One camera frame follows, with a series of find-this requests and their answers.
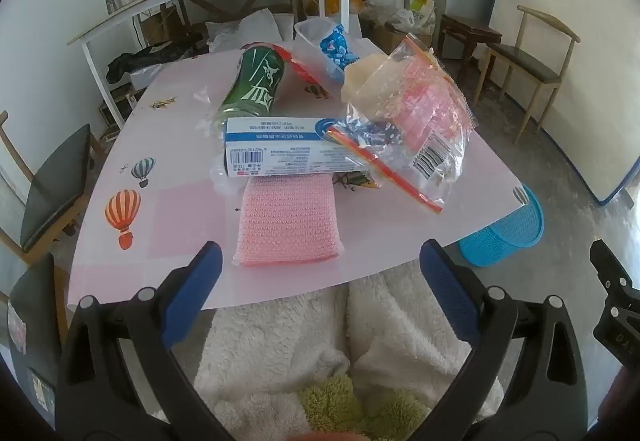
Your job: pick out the dark chair with stickers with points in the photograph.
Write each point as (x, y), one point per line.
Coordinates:
(35, 311)

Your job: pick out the pink balloon print tablecloth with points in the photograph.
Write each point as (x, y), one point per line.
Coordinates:
(175, 221)

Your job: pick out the green label plastic bottle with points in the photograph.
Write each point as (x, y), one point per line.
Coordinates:
(255, 81)

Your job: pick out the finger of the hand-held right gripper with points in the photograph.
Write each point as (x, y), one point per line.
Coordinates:
(617, 331)
(607, 266)

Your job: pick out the clear plastic container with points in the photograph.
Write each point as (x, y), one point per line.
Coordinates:
(310, 46)

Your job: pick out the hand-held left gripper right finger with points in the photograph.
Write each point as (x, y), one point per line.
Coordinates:
(450, 291)

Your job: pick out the white plastic shopping bag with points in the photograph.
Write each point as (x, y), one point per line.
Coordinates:
(412, 8)

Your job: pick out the small brown cardboard box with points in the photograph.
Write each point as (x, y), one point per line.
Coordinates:
(157, 28)

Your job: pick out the pink scrubbing sponge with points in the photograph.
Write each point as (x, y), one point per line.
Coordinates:
(290, 221)

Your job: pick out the white and blue carton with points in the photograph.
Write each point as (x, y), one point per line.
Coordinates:
(280, 146)

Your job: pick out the yellow green wrapper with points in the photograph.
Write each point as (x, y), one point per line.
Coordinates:
(355, 180)

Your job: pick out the dark wooden stool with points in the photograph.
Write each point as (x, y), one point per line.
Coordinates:
(470, 28)

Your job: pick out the clear zip bag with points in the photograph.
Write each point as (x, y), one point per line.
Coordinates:
(425, 111)

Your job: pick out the blue mesh basket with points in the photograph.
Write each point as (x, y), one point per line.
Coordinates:
(500, 241)

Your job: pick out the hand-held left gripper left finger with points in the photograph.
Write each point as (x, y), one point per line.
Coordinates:
(192, 286)

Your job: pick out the black cloth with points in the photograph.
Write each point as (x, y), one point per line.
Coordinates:
(150, 58)

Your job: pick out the red snack bag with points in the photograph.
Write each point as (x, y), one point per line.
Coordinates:
(300, 68)

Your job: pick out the clear plastic scrap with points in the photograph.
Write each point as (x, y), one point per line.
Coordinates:
(202, 96)

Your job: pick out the large white plastic bag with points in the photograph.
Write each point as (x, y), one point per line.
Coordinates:
(245, 28)

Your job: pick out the blue white candy packet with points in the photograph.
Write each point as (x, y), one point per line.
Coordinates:
(335, 43)

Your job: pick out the wooden chair with dark seat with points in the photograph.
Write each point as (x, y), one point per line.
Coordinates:
(55, 186)
(525, 58)

